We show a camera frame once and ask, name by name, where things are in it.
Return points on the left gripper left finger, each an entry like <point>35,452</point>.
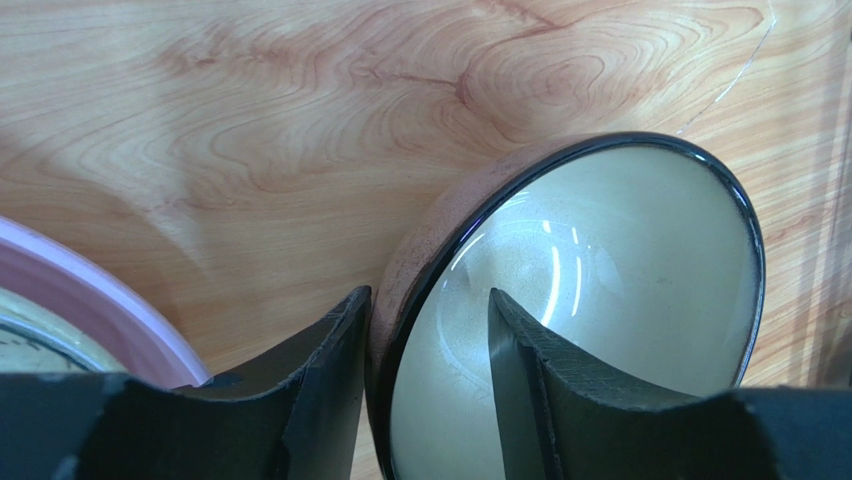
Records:
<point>290,413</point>

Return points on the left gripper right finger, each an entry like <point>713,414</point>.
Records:
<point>565,414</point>

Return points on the brown speckled bowl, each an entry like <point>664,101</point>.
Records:
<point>641,248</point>

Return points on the cream patterned plate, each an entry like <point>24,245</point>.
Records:
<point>36,340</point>

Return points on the pink plate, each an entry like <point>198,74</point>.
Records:
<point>108,311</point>

